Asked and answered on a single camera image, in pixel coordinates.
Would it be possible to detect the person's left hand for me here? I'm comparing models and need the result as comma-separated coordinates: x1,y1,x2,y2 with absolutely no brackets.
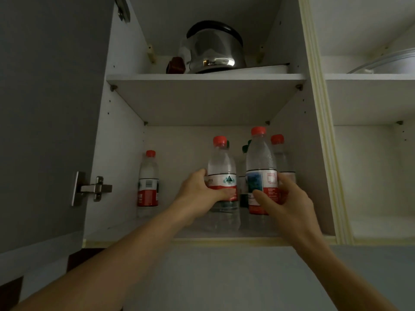
172,168,239,228

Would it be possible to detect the person's right hand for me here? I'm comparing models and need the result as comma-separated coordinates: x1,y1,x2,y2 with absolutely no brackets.
252,174,320,245

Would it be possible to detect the red-capped bottle with triangle label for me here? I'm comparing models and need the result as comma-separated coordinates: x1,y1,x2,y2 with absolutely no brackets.
206,136,241,232

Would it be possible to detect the red-capped bottle with blue-red label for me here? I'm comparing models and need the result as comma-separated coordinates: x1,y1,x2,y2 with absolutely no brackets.
245,126,279,224

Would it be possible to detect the person's right forearm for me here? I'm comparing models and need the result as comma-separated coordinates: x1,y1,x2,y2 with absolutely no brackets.
280,228,401,311

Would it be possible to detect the person's left forearm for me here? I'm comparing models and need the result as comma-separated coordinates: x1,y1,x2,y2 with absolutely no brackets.
12,205,197,311

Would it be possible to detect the red-capped water bottle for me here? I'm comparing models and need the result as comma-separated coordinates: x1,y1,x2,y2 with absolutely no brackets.
270,134,296,185
137,150,160,218

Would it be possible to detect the white cabinet shelf board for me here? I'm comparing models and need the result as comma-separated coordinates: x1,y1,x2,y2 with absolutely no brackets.
106,73,307,127
324,73,415,126

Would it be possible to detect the metal door hinge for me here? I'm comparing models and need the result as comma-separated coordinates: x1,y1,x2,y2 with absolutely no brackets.
115,0,131,22
72,171,113,207

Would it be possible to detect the white flat tray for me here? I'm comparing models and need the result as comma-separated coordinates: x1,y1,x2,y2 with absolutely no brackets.
232,63,291,75

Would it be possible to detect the dark red small container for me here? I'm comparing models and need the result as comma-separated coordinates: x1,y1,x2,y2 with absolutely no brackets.
166,56,185,75

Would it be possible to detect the stainless steel kettle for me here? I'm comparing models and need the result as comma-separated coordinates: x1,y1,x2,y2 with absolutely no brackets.
179,20,247,74

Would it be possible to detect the glass pot lid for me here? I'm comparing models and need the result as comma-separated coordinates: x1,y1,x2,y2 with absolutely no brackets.
346,48,415,75

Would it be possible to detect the grey cabinet door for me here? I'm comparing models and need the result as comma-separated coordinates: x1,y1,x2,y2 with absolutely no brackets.
0,0,115,254

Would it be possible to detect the white wall cabinet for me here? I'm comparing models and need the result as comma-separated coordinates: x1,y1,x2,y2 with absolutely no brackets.
82,0,415,249

